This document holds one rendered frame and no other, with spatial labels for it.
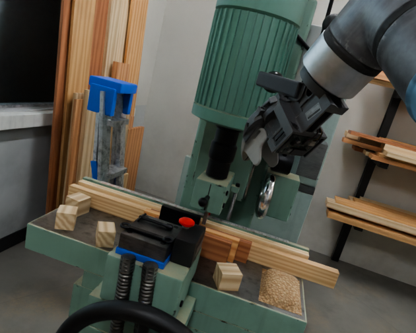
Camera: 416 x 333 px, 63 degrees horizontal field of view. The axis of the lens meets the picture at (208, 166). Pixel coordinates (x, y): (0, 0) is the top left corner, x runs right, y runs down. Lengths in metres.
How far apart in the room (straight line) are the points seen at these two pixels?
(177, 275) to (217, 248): 0.19
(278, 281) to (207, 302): 0.15
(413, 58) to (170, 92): 2.99
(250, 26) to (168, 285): 0.48
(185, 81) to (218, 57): 2.55
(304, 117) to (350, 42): 0.12
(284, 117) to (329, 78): 0.09
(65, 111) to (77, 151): 0.24
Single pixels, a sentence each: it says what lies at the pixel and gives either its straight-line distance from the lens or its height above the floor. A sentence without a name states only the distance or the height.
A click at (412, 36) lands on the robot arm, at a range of 0.39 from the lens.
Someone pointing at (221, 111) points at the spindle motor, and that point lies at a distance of 0.67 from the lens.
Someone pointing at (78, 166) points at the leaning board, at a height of 0.59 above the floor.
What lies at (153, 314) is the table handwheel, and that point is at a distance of 0.53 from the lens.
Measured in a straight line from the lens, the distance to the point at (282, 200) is 0.94.
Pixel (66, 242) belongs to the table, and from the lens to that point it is 0.78.
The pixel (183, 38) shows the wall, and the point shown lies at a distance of 3.28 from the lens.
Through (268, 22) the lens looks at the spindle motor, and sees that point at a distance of 0.68.
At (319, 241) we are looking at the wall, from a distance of 3.29.
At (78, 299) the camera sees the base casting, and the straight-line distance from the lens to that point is 0.83.
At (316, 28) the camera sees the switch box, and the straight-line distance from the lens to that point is 1.03.
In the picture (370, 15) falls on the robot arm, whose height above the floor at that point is 1.39.
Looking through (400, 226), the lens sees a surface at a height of 0.60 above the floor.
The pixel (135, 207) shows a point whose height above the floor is 0.94.
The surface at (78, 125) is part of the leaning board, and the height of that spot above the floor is 0.84.
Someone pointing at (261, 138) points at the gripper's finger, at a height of 1.21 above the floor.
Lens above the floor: 1.29
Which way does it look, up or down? 15 degrees down
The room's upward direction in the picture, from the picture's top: 14 degrees clockwise
